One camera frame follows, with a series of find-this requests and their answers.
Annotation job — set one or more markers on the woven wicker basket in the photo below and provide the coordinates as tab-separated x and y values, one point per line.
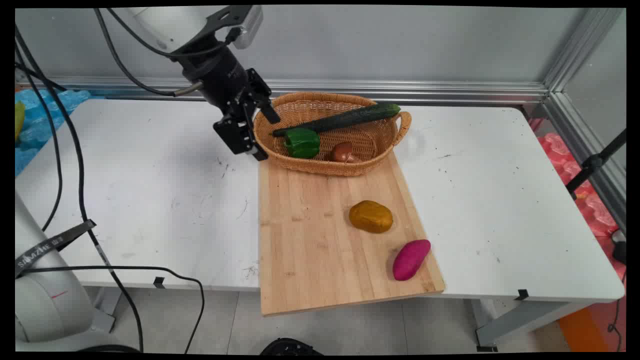
327	137

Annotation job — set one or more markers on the blue plastic bag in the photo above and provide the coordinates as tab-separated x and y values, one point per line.
42	120

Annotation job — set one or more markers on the wooden cutting board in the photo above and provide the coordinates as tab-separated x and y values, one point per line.
320	240

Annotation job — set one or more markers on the brown yellow potato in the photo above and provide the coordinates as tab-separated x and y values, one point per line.
370	216

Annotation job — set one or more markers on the brown mushroom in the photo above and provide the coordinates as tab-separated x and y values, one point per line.
343	152

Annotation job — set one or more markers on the dark green cucumber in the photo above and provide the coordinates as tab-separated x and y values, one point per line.
345	118

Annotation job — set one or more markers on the yellow green fruit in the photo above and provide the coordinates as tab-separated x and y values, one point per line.
18	119

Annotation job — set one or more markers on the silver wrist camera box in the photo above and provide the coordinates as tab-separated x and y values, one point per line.
248	25

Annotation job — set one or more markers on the black round object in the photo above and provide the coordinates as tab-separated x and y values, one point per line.
290	346

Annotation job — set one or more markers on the magenta sweet potato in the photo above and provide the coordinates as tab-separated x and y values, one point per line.
410	259

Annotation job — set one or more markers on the green bell pepper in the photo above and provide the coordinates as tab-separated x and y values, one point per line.
302	142

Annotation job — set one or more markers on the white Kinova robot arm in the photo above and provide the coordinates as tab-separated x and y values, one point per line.
40	295

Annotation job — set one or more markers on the pink bubble wrap sheet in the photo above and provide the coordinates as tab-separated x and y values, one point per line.
582	195

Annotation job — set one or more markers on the grey table leg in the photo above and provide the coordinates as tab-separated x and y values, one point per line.
525	322

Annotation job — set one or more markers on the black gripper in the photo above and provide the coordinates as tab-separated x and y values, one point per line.
223	80

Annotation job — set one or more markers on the black tripod leg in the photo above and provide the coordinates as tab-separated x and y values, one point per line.
595	162

